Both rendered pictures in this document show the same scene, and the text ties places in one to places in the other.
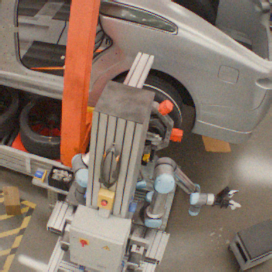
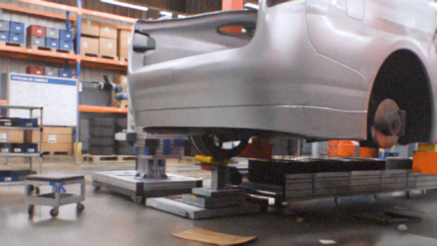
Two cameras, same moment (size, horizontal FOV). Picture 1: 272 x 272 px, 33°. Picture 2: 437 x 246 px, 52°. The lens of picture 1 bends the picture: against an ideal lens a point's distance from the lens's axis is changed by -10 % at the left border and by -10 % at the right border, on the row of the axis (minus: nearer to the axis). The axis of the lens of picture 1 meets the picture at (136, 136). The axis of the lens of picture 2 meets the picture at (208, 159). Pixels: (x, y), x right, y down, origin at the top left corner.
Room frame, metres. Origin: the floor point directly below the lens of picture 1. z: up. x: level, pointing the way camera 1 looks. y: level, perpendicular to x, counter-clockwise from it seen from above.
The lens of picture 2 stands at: (6.15, -3.07, 0.74)
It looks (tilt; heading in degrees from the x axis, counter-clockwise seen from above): 3 degrees down; 137
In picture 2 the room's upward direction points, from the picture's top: 2 degrees clockwise
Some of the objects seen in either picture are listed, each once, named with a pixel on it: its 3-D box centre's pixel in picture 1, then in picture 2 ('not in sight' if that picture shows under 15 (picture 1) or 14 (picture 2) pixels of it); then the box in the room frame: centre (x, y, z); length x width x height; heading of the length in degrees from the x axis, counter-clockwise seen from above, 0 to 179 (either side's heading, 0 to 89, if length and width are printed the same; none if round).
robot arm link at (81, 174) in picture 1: (83, 180); not in sight; (2.15, 0.30, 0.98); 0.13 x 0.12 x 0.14; 22
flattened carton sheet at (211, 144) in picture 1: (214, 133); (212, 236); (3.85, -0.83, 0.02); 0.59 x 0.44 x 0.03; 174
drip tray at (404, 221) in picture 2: not in sight; (386, 218); (4.26, 1.04, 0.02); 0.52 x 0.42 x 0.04; 79
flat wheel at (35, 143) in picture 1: (51, 126); (278, 170); (3.17, 0.79, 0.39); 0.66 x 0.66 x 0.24
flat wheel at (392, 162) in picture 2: not in sight; (409, 166); (3.42, 3.52, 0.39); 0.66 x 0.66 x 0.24
